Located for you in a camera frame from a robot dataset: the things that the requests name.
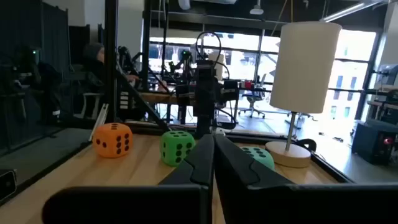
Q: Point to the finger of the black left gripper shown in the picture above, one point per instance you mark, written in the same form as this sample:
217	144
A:
211	126
201	127

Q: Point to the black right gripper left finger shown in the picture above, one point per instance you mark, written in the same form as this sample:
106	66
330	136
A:
186	202

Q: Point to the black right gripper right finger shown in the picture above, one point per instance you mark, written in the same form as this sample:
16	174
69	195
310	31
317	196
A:
264	202

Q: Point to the large green foam die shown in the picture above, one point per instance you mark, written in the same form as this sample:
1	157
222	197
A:
169	155

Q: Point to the large teal foam die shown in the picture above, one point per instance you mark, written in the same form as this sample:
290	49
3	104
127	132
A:
264	158

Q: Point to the large orange foam die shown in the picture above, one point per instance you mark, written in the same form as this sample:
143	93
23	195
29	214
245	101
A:
107	140

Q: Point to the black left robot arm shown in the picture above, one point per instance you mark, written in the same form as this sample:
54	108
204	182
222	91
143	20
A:
205	70

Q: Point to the office chair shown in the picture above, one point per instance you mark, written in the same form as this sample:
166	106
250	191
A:
252	99

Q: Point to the white pendant ceiling lamp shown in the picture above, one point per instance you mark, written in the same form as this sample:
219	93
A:
257	11

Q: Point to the white shade wooden table lamp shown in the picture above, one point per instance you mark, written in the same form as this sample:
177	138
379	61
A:
306	68

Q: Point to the person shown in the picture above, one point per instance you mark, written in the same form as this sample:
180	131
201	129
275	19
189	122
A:
93	67

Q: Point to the black box with red light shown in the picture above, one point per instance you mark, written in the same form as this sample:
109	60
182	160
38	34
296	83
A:
370	143

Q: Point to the black vertical rig post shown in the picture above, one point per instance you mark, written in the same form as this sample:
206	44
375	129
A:
111	62

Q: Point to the small black camera box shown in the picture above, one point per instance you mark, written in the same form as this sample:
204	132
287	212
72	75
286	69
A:
7	185

